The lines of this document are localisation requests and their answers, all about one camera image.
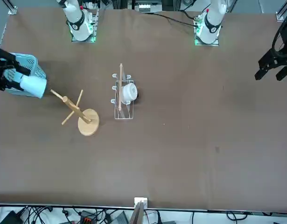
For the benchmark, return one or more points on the black orange device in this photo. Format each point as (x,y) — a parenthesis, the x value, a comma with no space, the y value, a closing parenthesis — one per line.
(87,218)

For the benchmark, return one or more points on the light blue cup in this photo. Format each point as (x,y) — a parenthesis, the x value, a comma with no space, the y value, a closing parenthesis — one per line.
(33,86)

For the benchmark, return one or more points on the aluminium corner bracket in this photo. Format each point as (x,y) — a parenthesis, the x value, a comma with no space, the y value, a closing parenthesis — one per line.
(12,9)
(280,16)

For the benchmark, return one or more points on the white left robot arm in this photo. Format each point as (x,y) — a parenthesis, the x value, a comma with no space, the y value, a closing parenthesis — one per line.
(212,35)

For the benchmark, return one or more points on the light blue plastic basket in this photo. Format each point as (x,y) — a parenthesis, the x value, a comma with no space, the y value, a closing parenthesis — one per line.
(33,65)

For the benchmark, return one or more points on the aluminium profile post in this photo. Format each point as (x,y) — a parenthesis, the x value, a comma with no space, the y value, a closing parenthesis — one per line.
(139,210)

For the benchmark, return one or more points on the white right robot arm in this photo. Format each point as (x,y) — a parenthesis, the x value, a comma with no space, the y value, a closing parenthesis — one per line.
(81,32)

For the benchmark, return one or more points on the wooden cup rack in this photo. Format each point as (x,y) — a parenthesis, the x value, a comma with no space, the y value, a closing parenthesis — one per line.
(88,126)

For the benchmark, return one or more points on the white cup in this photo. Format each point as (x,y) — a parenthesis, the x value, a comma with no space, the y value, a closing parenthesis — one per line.
(129,93)

